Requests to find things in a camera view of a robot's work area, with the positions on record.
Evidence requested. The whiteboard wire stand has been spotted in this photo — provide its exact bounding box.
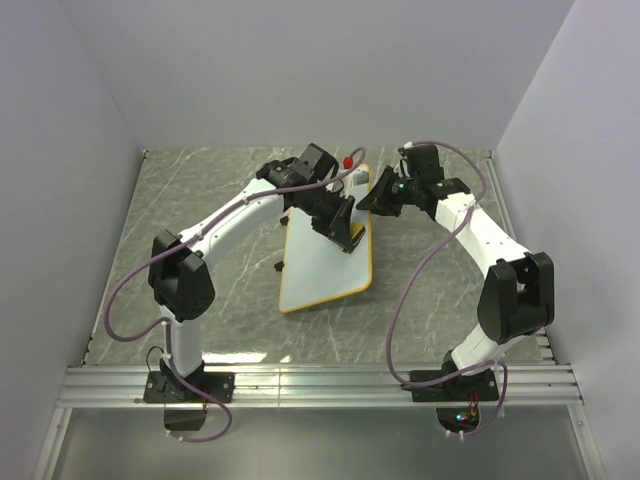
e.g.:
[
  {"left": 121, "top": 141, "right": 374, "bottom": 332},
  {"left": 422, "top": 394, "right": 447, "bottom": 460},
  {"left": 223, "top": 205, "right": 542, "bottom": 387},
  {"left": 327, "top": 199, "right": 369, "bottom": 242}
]
[{"left": 273, "top": 213, "right": 290, "bottom": 273}]

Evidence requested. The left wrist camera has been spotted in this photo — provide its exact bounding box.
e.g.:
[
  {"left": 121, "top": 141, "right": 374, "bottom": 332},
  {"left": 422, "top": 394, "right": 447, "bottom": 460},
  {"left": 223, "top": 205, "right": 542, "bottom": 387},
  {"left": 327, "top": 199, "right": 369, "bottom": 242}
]
[{"left": 342, "top": 156, "right": 369, "bottom": 188}]

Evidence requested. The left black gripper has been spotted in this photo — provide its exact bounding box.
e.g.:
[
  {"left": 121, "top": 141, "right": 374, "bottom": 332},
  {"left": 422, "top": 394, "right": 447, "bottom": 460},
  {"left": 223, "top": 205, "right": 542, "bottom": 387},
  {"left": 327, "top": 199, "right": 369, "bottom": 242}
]
[{"left": 298, "top": 184, "right": 356, "bottom": 250}]

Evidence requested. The yellow bone-shaped eraser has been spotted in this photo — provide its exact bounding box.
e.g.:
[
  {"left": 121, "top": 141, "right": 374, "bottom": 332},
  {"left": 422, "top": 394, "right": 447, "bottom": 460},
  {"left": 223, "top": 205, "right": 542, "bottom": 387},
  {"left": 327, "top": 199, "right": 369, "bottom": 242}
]
[{"left": 349, "top": 222, "right": 366, "bottom": 252}]

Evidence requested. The yellow framed whiteboard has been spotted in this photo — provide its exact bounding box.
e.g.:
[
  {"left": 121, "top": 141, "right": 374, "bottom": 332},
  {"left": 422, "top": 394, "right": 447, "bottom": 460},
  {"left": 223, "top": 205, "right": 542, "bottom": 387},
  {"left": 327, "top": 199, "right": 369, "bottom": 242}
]
[{"left": 278, "top": 163, "right": 375, "bottom": 315}]

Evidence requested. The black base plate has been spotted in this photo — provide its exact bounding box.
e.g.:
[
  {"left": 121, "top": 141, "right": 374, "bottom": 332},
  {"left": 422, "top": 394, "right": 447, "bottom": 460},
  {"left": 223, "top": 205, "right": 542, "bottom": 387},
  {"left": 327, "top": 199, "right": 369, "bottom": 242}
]
[
  {"left": 142, "top": 371, "right": 235, "bottom": 404},
  {"left": 401, "top": 369, "right": 500, "bottom": 403}
]

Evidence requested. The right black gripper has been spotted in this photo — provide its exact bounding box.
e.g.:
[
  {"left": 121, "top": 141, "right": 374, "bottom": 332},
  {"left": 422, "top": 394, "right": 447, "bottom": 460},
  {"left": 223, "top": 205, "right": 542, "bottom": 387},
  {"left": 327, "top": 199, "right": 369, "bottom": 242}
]
[{"left": 355, "top": 167, "right": 419, "bottom": 219}]

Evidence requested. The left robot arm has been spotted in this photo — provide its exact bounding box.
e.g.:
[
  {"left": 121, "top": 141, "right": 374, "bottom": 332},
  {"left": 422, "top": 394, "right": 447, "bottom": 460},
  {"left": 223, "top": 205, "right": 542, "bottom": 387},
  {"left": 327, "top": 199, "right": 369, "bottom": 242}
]
[{"left": 148, "top": 143, "right": 367, "bottom": 402}]

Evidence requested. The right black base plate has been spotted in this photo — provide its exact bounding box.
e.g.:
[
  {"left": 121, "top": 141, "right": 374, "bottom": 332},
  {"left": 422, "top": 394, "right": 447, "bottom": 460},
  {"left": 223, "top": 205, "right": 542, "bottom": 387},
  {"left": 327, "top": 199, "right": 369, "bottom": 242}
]
[{"left": 401, "top": 369, "right": 500, "bottom": 403}]

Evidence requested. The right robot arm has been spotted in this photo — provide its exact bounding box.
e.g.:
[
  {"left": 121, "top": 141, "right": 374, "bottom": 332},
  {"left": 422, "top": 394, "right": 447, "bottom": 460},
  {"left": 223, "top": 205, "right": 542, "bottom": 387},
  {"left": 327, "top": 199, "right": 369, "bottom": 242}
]
[{"left": 357, "top": 141, "right": 555, "bottom": 400}]

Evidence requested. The aluminium mounting rail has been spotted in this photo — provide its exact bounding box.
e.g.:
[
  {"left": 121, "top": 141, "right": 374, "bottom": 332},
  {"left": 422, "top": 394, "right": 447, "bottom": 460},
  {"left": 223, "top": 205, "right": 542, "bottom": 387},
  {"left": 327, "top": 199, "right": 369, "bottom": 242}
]
[{"left": 56, "top": 363, "right": 583, "bottom": 409}]

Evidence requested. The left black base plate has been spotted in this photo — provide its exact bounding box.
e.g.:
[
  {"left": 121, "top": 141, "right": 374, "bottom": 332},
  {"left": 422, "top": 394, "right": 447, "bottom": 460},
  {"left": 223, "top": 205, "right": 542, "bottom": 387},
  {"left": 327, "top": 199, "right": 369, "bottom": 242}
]
[{"left": 142, "top": 371, "right": 235, "bottom": 404}]

